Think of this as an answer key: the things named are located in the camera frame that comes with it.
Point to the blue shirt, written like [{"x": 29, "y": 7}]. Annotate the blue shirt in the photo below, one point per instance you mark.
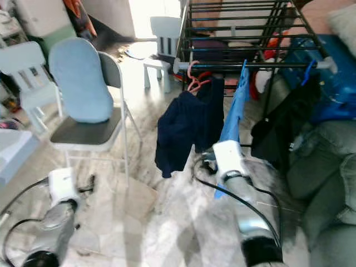
[{"x": 235, "y": 119}]

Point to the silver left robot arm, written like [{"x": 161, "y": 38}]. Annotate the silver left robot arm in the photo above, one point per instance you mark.
[{"x": 53, "y": 233}]

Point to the pink plastic hanger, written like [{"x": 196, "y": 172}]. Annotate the pink plastic hanger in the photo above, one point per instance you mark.
[{"x": 193, "y": 83}]

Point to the navy blue garment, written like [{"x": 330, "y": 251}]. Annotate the navy blue garment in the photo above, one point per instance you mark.
[{"x": 181, "y": 128}]

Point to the white folding chair grey seat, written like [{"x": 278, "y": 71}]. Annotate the white folding chair grey seat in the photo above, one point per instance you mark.
[{"x": 86, "y": 133}]

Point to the black garment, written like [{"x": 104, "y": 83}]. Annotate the black garment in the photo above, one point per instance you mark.
[{"x": 283, "y": 128}]

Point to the black metal drying rack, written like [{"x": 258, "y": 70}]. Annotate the black metal drying rack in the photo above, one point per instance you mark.
[{"x": 181, "y": 67}]

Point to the light blue cushion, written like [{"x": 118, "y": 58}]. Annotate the light blue cushion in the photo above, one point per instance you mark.
[{"x": 80, "y": 83}]

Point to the grey green sofa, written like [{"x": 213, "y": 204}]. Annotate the grey green sofa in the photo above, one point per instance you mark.
[{"x": 328, "y": 183}]

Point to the white child chair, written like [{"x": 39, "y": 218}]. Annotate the white child chair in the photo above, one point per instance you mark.
[{"x": 166, "y": 28}]

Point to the blue suitcase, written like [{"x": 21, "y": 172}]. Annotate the blue suitcase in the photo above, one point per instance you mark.
[{"x": 339, "y": 94}]

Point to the orange and black bag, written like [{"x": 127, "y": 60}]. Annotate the orange and black bag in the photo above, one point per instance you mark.
[{"x": 80, "y": 14}]

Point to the white appliance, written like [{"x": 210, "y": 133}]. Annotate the white appliance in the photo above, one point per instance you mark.
[{"x": 39, "y": 16}]

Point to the white pillow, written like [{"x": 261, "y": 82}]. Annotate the white pillow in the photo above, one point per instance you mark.
[{"x": 344, "y": 22}]

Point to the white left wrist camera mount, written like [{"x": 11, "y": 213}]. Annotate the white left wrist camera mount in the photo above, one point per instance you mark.
[{"x": 64, "y": 183}]

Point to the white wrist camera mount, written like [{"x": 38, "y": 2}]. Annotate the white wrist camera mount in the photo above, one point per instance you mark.
[
  {"x": 64, "y": 183},
  {"x": 229, "y": 157}
]

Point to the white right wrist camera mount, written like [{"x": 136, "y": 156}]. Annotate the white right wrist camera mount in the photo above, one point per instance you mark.
[{"x": 229, "y": 157}]

